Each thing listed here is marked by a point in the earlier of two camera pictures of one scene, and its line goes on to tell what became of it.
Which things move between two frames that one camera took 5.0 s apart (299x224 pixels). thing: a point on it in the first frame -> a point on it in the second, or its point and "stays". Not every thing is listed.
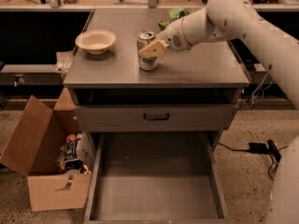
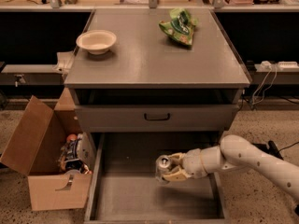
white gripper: [172, 37] -> [192, 162]
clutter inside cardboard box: [77, 154] stays
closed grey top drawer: [155, 117] stays
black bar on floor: [273, 149] stays
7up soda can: [146, 63] -> [163, 163]
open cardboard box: [34, 150] stays
